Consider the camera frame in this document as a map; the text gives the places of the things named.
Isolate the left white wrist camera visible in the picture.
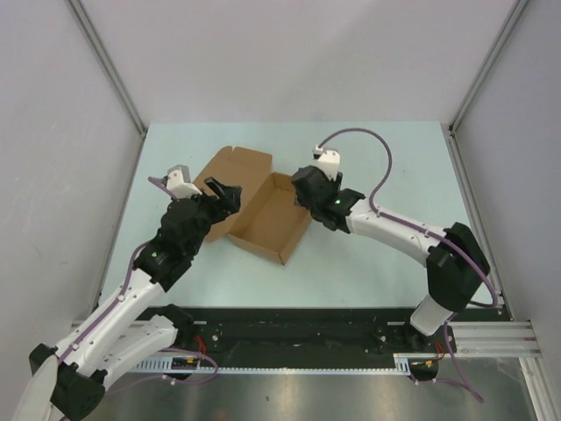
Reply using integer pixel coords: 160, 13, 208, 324
165, 165, 202, 199

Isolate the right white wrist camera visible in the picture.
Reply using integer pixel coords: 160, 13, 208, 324
312, 145, 341, 181

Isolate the left aluminium frame post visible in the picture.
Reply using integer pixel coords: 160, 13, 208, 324
65, 0, 147, 139

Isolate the right aluminium frame post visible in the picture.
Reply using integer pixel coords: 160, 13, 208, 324
446, 0, 531, 132

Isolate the aluminium frame post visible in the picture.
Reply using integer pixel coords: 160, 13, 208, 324
446, 0, 531, 132
65, 0, 147, 139

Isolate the grey slotted cable duct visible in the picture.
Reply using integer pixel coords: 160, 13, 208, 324
129, 353, 438, 376

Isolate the aluminium front rail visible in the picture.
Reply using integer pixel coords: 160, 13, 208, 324
450, 321, 541, 358

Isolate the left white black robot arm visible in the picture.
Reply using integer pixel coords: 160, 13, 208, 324
14, 177, 242, 420

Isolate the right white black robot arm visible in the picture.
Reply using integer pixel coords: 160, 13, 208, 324
291, 166, 498, 352

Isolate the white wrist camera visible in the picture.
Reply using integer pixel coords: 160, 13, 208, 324
312, 145, 341, 181
165, 165, 202, 199

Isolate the brown cardboard box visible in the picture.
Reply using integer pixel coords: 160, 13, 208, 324
195, 146, 311, 266

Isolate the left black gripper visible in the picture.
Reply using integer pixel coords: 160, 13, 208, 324
173, 177, 241, 256

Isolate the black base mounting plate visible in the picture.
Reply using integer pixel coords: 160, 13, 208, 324
131, 306, 512, 354

